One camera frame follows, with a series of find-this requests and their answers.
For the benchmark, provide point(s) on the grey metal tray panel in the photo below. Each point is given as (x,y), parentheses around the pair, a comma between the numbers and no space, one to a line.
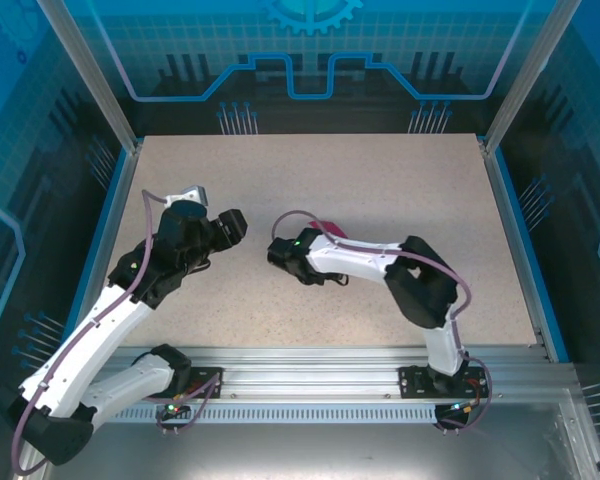
(305,450)

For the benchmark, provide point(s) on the yellow connector with LED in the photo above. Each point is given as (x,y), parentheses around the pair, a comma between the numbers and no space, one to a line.
(172,410)
(460,407)

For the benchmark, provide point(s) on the blue table edge strip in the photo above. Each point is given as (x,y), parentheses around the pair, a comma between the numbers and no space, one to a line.
(513,200)
(111,200)

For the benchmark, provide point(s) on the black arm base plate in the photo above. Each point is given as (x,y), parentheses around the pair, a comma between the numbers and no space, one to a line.
(207,375)
(412,382)

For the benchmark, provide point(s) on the aluminium extrusion beam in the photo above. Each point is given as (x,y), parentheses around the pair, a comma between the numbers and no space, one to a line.
(305,375)

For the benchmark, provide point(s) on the aluminium frame post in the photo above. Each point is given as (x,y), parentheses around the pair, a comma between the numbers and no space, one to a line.
(95,75)
(530,75)

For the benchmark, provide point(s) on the aluminium side rail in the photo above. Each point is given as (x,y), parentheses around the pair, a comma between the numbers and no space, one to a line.
(500,190)
(121,200)

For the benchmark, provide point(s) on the pink paper sheet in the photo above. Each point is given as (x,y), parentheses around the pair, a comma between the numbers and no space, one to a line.
(332,227)

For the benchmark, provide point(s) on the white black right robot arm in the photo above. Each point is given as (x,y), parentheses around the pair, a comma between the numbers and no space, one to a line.
(345,257)

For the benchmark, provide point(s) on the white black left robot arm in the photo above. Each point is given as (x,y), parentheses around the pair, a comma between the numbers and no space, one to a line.
(95,330)

